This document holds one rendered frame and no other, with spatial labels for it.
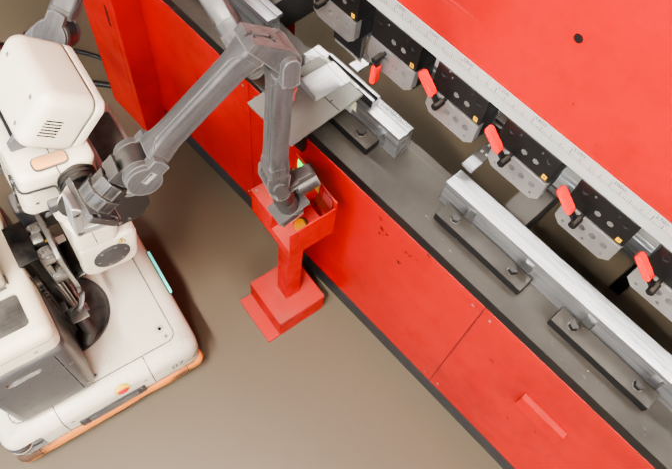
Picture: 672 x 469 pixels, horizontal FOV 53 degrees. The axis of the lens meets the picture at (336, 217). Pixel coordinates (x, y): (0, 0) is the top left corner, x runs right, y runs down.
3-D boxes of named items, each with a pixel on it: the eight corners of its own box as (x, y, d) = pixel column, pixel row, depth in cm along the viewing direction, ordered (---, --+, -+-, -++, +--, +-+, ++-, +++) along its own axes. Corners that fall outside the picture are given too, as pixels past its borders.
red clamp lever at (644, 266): (639, 258, 133) (654, 297, 136) (650, 246, 134) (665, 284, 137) (631, 257, 134) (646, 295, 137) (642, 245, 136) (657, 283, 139)
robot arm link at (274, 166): (258, 32, 138) (279, 64, 132) (283, 26, 140) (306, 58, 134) (254, 174, 171) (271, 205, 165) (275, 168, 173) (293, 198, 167)
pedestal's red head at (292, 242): (251, 209, 205) (250, 178, 190) (295, 184, 211) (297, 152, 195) (289, 259, 199) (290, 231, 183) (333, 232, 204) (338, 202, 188)
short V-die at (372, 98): (322, 65, 194) (323, 57, 192) (330, 59, 196) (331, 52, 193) (371, 108, 188) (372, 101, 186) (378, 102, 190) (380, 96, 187)
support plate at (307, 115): (247, 104, 183) (247, 102, 182) (318, 57, 193) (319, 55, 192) (291, 146, 178) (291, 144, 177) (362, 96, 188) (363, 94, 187)
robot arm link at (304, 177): (258, 165, 168) (272, 189, 163) (298, 142, 169) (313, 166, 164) (272, 190, 178) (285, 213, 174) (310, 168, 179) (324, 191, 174)
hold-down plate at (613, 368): (546, 323, 172) (550, 319, 170) (559, 310, 175) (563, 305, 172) (642, 412, 164) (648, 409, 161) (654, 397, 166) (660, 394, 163)
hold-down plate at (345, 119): (295, 90, 201) (295, 84, 199) (308, 81, 203) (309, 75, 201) (365, 155, 192) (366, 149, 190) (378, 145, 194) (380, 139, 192)
